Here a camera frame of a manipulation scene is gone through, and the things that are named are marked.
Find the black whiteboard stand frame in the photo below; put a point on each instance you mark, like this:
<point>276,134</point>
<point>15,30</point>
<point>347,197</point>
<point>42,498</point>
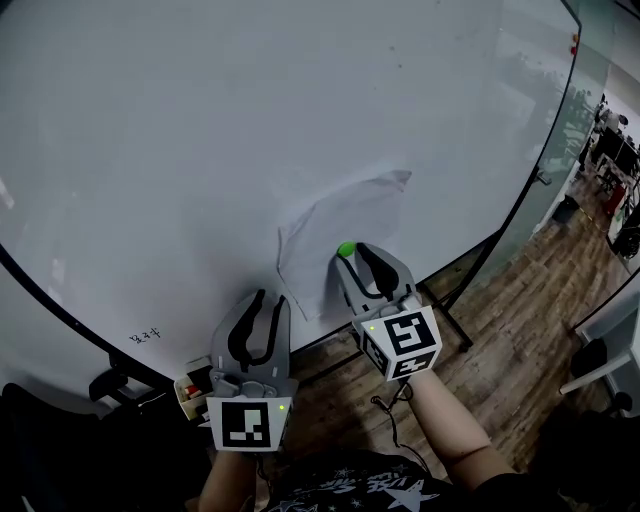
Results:
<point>452,305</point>

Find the person's left forearm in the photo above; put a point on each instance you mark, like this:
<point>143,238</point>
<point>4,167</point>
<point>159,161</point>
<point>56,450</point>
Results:
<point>225,480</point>

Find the person's right forearm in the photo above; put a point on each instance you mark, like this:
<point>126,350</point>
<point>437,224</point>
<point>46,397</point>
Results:
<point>450,425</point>

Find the black star-print t-shirt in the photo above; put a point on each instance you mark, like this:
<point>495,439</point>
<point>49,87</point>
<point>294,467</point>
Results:
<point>360,485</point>

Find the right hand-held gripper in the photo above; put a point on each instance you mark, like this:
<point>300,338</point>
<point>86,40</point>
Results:
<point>405,340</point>

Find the black waste bin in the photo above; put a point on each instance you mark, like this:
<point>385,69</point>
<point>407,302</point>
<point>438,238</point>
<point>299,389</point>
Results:
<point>565,209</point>

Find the black office chair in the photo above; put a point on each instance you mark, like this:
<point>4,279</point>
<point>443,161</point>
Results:
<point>60,450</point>

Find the white sheet of paper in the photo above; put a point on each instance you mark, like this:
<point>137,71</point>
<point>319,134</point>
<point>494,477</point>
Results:
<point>345,210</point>

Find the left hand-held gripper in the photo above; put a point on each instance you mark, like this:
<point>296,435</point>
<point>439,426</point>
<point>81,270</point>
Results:
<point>245,425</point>

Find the office desk with monitors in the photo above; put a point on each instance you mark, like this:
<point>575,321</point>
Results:
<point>612,150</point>

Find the white marker tray box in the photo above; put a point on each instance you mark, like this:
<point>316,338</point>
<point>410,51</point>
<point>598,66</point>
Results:
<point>187,400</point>

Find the green round magnet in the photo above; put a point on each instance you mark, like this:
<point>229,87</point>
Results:
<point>346,249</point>

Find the black chair with round back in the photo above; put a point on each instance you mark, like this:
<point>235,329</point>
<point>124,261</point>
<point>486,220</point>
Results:
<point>589,357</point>

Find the white table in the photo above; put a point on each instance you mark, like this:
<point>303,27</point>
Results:
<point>615,330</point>

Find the large white whiteboard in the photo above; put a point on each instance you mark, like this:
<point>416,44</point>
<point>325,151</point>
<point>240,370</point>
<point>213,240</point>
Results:
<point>165,150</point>

